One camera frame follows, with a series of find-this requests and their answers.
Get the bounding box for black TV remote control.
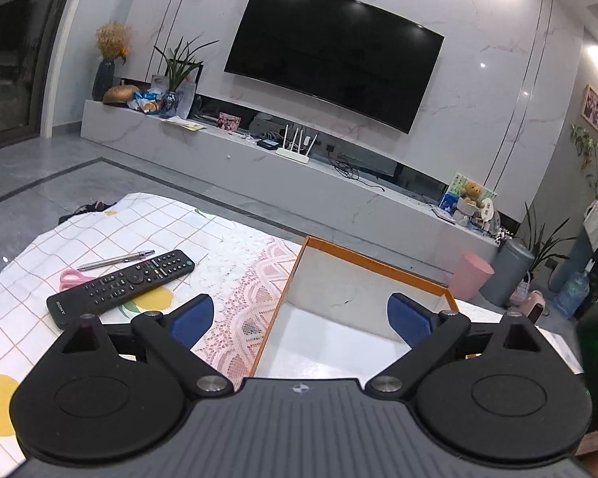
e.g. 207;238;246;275
46;249;195;330

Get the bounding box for silver pen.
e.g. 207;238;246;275
77;249;155;272

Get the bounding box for orange cardboard storage box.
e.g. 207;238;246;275
250;236;458;383

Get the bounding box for checkered fruit print tablecloth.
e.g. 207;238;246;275
0;193;301;477

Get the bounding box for grey trash bin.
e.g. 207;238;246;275
480;239;535;306

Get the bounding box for teddy bear toy pile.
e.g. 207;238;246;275
439;173;500;236

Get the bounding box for blue water bottle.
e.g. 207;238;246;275
552;270;590;318

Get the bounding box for grey marble TV console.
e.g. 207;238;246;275
81;100;498;273

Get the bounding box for white wifi router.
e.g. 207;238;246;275
275;125;319;165

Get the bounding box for pink photo card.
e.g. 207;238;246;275
217;112;242;132

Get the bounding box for golden pumpkin ornament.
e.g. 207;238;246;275
101;84;140;107

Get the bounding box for green plant glass vase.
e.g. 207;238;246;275
153;33;217;119

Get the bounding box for dark vase dried flowers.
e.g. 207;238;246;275
91;22;130;102

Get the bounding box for pink handled scissors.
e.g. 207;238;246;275
59;269;92;292

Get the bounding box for framed wall picture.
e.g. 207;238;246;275
581;85;598;133

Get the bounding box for black wall television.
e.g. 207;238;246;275
226;0;444;133

